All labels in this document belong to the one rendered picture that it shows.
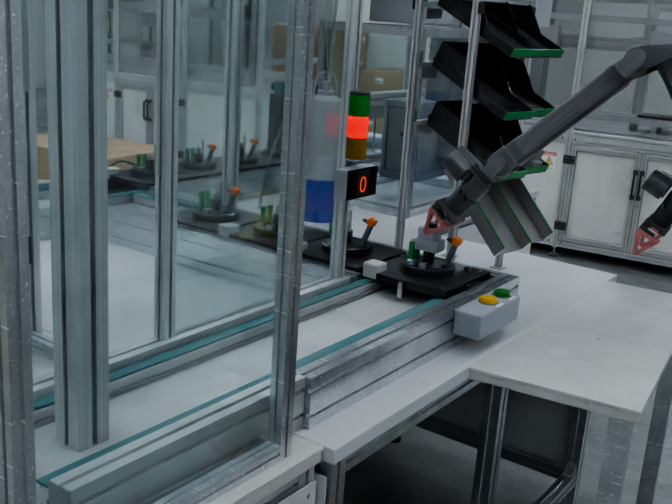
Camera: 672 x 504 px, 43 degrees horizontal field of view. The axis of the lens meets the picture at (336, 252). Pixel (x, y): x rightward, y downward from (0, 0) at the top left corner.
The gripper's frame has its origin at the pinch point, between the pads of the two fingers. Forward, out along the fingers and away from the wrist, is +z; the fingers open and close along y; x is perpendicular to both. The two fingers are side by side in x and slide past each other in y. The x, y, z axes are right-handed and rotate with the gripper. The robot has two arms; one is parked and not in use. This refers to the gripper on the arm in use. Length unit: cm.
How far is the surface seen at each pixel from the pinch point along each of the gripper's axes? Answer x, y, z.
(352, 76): -34.4, 20.0, -19.5
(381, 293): 5.3, 10.2, 16.7
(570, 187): -42, -394, 105
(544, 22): -72, -181, -9
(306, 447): 30, 78, 4
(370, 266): -1.3, 11.6, 13.5
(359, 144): -21.8, 20.4, -10.2
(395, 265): 0.8, 2.1, 13.3
